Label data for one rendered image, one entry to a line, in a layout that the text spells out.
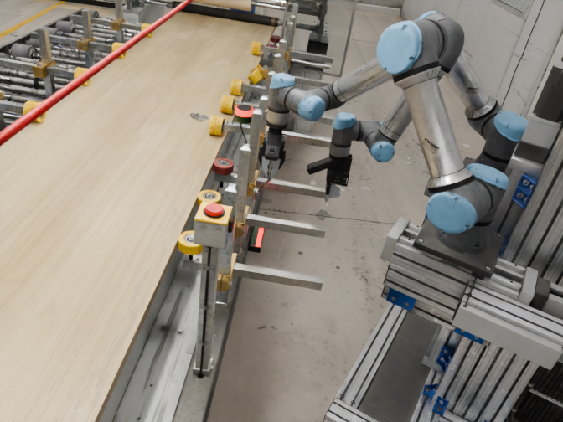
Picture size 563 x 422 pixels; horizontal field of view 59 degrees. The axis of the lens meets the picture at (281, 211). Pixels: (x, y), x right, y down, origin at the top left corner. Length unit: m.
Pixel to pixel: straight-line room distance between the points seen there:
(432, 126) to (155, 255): 0.83
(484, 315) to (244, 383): 1.20
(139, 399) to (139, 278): 0.33
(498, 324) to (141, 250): 1.00
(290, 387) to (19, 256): 1.30
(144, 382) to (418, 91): 1.07
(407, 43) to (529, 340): 0.81
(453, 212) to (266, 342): 1.41
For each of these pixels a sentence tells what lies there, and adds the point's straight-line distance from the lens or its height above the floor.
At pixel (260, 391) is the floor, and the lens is 2.28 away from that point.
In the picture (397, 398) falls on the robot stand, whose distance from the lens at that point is 2.14.
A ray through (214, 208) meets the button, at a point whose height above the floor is 1.23.
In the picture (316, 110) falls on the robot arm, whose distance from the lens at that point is 1.51.
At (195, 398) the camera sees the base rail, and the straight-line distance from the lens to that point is 1.38.
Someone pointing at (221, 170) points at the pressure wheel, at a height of 0.89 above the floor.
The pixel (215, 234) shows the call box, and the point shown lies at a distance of 1.07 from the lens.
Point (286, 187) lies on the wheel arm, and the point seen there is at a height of 0.85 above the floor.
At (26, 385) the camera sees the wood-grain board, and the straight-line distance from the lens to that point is 1.20.
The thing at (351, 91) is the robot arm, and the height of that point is 1.34.
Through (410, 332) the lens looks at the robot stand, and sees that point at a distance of 2.40.
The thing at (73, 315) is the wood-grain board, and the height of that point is 0.90.
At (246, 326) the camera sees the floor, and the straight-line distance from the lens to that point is 2.51.
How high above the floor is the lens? 1.83
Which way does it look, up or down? 33 degrees down
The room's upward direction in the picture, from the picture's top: 9 degrees clockwise
